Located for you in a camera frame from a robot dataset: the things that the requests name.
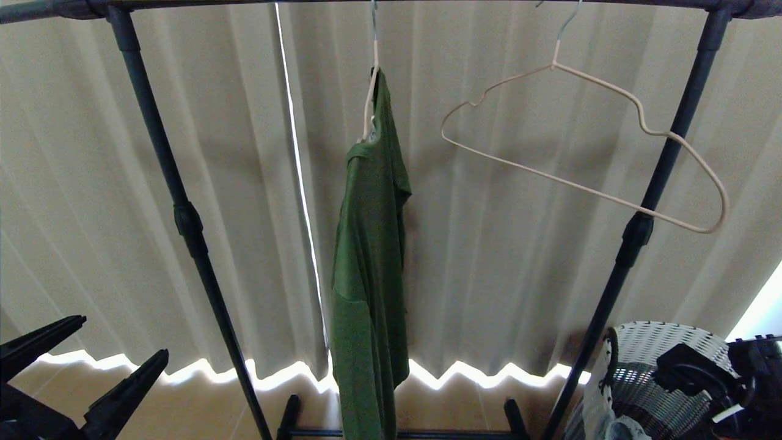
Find beige curtain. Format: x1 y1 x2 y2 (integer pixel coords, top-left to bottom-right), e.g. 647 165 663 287
0 0 782 392

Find pink clothes hanger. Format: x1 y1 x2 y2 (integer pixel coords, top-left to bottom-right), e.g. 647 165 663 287
360 0 381 143
440 0 731 235

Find green printed shirt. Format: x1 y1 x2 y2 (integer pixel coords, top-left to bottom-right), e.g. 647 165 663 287
330 68 413 440

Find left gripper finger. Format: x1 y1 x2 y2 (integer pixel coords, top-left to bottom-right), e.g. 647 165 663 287
0 315 87 383
81 348 170 440

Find white laundry basket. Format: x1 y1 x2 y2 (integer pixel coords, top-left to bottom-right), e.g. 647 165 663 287
565 321 743 440

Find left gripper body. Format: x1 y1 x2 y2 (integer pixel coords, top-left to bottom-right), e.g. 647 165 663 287
0 383 84 440

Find pale grey shorts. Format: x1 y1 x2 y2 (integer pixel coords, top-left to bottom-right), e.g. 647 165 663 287
580 333 652 440

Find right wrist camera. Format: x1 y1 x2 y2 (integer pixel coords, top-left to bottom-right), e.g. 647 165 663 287
652 342 737 397

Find black clothes rack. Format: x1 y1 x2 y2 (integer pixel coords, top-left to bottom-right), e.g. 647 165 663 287
0 0 782 440

